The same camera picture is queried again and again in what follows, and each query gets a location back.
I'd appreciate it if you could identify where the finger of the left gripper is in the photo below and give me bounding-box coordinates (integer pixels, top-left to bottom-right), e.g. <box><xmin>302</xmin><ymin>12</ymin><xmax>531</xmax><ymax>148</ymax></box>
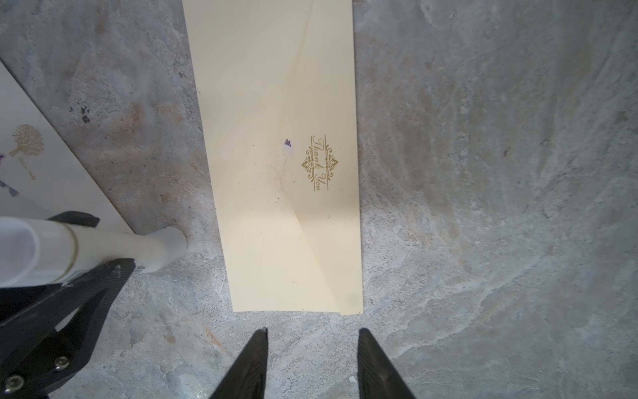
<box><xmin>1</xmin><ymin>259</ymin><xmax>136</xmax><ymax>398</ymax></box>
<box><xmin>48</xmin><ymin>211</ymin><xmax>100</xmax><ymax>228</ymax></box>

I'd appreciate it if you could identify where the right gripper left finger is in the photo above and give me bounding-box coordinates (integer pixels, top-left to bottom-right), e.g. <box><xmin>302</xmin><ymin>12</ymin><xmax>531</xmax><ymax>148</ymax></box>
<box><xmin>210</xmin><ymin>329</ymin><xmax>268</xmax><ymax>399</ymax></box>

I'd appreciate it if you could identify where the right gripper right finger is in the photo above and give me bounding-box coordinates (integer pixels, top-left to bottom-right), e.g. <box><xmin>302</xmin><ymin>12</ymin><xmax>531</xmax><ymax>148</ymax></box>
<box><xmin>357</xmin><ymin>329</ymin><xmax>415</xmax><ymax>399</ymax></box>

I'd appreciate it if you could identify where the cream white envelope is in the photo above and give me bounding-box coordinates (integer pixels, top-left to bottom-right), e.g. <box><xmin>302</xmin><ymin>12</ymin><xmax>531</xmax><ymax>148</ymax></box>
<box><xmin>1</xmin><ymin>66</ymin><xmax>132</xmax><ymax>234</ymax></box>

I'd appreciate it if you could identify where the white glue stick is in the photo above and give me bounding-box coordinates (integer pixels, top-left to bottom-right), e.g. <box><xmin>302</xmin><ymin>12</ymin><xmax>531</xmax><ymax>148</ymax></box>
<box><xmin>1</xmin><ymin>217</ymin><xmax>187</xmax><ymax>289</ymax></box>

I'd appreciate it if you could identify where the yellow manila envelope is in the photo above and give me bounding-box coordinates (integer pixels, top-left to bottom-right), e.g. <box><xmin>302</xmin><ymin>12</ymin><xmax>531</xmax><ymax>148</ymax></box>
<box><xmin>183</xmin><ymin>1</ymin><xmax>363</xmax><ymax>315</ymax></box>

